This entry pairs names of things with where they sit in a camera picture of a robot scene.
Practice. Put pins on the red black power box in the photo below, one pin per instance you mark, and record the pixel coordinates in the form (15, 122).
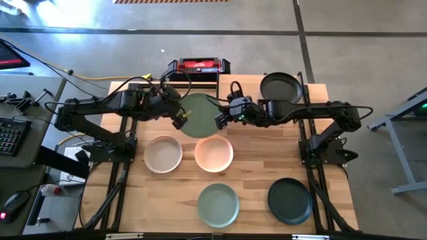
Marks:
(199, 68)

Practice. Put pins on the dark teal plate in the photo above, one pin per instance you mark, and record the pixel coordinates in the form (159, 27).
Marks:
(290, 201)

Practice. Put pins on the olive green plate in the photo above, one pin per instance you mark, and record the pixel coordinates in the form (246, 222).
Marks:
(200, 115)

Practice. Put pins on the grey metal table frame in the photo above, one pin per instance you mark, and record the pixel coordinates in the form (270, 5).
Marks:
(410, 187)

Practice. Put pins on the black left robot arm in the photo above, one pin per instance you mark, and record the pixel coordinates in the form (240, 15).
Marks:
(96, 106)

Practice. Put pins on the black frying pan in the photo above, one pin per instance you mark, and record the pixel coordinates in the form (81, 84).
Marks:
(281, 87)

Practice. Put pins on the white box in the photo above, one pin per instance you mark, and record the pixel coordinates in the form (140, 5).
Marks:
(71, 153)

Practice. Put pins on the grey desk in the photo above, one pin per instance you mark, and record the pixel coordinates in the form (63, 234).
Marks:
(40, 133)

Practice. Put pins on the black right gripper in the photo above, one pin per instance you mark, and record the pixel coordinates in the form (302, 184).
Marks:
(247, 111)

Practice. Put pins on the silver metal bracket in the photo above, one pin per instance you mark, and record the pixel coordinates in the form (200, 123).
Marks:
(124, 236)
(310, 237)

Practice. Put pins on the black device green light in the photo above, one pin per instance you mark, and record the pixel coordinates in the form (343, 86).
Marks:
(421, 107)

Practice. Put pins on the black keyboard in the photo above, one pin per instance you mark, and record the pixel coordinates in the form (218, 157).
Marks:
(11, 136)

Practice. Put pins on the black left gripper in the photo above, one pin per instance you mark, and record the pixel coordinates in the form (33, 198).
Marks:
(163, 103)

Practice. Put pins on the peach plate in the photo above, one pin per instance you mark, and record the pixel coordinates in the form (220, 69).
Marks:
(213, 153)

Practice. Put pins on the sage green plate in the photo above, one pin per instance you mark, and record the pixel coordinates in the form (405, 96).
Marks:
(218, 205)

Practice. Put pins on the beige plate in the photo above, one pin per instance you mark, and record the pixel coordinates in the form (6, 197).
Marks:
(162, 154)

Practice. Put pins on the black clamp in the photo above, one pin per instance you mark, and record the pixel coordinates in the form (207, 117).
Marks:
(20, 100)

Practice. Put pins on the black computer mouse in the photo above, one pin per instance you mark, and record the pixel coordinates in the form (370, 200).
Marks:
(13, 205)

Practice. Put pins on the black flat bar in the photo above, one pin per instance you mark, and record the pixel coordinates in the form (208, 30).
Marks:
(60, 162)

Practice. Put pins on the clear plastic bottle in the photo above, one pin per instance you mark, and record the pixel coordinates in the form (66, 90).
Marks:
(50, 190)

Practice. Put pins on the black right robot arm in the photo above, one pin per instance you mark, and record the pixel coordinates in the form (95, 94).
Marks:
(300, 111)

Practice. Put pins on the black monitor red screen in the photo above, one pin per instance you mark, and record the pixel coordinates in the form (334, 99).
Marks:
(10, 55)

